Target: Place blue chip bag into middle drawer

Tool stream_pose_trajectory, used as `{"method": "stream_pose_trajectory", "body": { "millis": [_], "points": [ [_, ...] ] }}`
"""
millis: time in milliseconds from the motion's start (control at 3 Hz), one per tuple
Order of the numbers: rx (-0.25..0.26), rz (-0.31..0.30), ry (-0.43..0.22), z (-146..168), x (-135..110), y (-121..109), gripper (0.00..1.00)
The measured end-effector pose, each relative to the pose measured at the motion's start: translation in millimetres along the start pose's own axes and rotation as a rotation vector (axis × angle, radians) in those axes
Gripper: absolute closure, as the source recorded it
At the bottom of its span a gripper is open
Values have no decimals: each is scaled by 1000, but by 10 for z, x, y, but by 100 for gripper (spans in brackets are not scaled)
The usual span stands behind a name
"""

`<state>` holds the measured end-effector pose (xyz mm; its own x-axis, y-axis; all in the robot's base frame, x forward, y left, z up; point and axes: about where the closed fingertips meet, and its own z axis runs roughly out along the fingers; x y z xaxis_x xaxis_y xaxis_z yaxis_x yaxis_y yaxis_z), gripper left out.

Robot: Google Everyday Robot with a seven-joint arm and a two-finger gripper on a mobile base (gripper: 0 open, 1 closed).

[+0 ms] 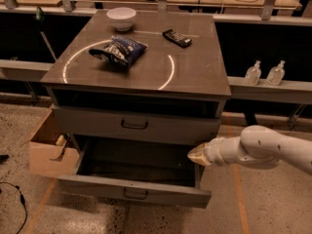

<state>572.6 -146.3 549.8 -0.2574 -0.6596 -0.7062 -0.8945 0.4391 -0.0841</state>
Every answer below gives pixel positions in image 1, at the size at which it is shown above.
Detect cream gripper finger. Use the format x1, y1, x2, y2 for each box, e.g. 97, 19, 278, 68
187, 142, 212, 167

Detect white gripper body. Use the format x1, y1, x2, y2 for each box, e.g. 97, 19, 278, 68
204, 136, 241, 166

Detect grey drawer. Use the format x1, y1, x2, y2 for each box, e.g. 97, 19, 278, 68
53, 105, 220, 145
59, 136, 212, 209

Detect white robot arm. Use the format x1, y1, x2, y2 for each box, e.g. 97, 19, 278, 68
187, 125, 312, 175

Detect grey drawer cabinet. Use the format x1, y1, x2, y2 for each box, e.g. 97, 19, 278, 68
40, 10, 232, 148

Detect grey top drawer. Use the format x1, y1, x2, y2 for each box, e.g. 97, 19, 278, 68
53, 105, 220, 145

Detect blue chip bag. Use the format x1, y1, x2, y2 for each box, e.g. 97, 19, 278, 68
89, 35, 147, 69

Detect clear sanitizer bottle left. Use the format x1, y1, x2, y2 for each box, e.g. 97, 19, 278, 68
245, 60, 261, 85

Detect clear sanitizer bottle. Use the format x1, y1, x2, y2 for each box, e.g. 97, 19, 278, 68
245, 60, 261, 85
266, 60, 285, 86

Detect clear sanitizer bottle right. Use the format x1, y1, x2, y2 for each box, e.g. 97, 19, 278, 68
266, 60, 285, 86

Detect dark snack bar packet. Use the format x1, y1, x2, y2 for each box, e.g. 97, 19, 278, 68
162, 29, 192, 48

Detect cardboard box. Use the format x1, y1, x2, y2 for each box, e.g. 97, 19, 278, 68
28, 109, 79, 178

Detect white ceramic bowl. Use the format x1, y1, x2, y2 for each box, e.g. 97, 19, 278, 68
106, 7, 137, 31

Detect grey metal rail shelf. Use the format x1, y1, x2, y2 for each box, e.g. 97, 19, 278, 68
0, 59, 312, 104

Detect black floor cable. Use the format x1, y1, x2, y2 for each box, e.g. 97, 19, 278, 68
0, 181, 29, 234

